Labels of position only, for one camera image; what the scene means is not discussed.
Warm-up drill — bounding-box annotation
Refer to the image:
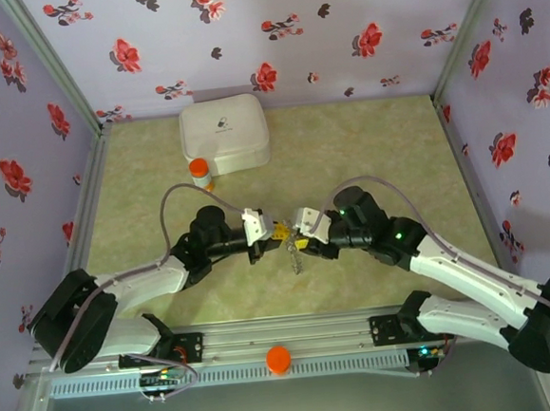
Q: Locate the orange capped bottle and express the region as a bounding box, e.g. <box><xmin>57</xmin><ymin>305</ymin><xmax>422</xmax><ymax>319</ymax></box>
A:
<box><xmin>188</xmin><ymin>156</ymin><xmax>218</xmax><ymax>195</ymax></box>

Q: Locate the white zip case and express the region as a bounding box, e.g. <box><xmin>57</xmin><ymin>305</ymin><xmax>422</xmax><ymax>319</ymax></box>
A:
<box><xmin>176</xmin><ymin>91</ymin><xmax>275</xmax><ymax>179</ymax></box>

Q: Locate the orange round button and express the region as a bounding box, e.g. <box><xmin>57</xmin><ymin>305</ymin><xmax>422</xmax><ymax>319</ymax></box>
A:
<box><xmin>264</xmin><ymin>345</ymin><xmax>294</xmax><ymax>378</ymax></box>

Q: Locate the green circuit board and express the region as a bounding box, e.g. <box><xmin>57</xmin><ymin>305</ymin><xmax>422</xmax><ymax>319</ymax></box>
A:
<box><xmin>139</xmin><ymin>370</ymin><xmax>185</xmax><ymax>388</ymax></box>
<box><xmin>417</xmin><ymin>344</ymin><xmax>445</xmax><ymax>362</ymax></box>

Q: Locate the grey metal panel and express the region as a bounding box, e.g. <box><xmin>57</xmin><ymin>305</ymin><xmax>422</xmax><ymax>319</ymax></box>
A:
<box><xmin>0</xmin><ymin>335</ymin><xmax>550</xmax><ymax>411</ymax></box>

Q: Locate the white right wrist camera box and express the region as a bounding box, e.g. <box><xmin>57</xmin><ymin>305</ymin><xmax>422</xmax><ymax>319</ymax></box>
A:
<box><xmin>288</xmin><ymin>204</ymin><xmax>332</xmax><ymax>246</ymax></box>

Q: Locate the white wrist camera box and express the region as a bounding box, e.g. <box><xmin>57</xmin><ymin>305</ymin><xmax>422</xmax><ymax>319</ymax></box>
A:
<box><xmin>240</xmin><ymin>206</ymin><xmax>279</xmax><ymax>247</ymax></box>
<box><xmin>288</xmin><ymin>204</ymin><xmax>332</xmax><ymax>246</ymax></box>

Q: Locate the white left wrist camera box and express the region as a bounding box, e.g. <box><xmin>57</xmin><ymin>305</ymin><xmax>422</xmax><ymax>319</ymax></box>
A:
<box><xmin>240</xmin><ymin>206</ymin><xmax>279</xmax><ymax>247</ymax></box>

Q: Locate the lilac right arm cable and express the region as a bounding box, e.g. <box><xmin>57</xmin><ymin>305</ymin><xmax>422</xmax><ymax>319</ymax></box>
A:
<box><xmin>308</xmin><ymin>160</ymin><xmax>550</xmax><ymax>386</ymax></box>

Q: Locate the lilac arm cable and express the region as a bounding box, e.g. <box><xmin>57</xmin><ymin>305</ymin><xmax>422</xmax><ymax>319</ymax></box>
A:
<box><xmin>308</xmin><ymin>160</ymin><xmax>550</xmax><ymax>386</ymax></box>
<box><xmin>35</xmin><ymin>178</ymin><xmax>260</xmax><ymax>411</ymax></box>

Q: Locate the lilac left arm cable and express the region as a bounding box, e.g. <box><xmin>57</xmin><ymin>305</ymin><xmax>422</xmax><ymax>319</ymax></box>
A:
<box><xmin>35</xmin><ymin>178</ymin><xmax>260</xmax><ymax>411</ymax></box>

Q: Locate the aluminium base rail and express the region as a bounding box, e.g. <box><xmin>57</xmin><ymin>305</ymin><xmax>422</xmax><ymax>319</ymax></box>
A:
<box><xmin>25</xmin><ymin>293</ymin><xmax>548</xmax><ymax>378</ymax></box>

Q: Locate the aluminium side rail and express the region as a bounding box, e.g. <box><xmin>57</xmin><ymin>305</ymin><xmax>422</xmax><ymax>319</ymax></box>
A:
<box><xmin>430</xmin><ymin>90</ymin><xmax>536</xmax><ymax>305</ymax></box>
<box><xmin>34</xmin><ymin>122</ymin><xmax>129</xmax><ymax>338</ymax></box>

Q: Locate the grey slotted cable duct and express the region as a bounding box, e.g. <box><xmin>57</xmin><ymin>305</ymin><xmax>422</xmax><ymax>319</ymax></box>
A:
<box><xmin>47</xmin><ymin>350</ymin><xmax>411</xmax><ymax>402</ymax></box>

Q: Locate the aluminium corner post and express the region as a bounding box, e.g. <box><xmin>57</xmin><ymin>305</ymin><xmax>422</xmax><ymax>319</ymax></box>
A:
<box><xmin>0</xmin><ymin>0</ymin><xmax>113</xmax><ymax>141</ymax></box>
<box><xmin>425</xmin><ymin>0</ymin><xmax>520</xmax><ymax>103</ymax></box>

